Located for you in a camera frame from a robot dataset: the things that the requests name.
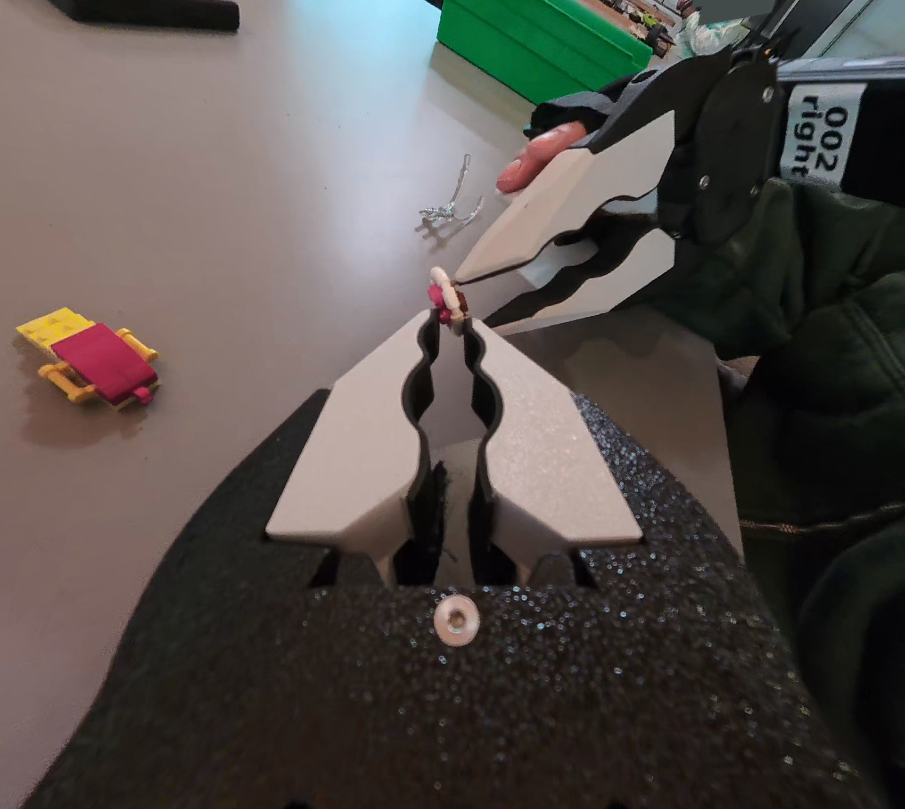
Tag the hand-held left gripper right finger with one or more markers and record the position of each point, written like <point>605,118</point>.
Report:
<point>558,463</point>

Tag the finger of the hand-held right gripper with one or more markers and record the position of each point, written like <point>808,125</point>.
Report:
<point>622,279</point>
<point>565,201</point>

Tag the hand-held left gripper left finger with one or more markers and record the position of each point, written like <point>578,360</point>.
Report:
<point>353,455</point>

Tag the round tan and pink lego piece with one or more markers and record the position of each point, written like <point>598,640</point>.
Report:
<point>449,300</point>

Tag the yellow and magenta lego assembly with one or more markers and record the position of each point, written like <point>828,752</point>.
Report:
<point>99,360</point>

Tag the person's right hand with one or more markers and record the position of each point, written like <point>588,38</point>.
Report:
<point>541,155</point>

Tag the green plastic bin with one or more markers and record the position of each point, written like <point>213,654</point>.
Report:
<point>523,24</point>

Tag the dark green jacket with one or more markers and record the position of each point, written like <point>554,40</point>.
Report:
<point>813,342</point>

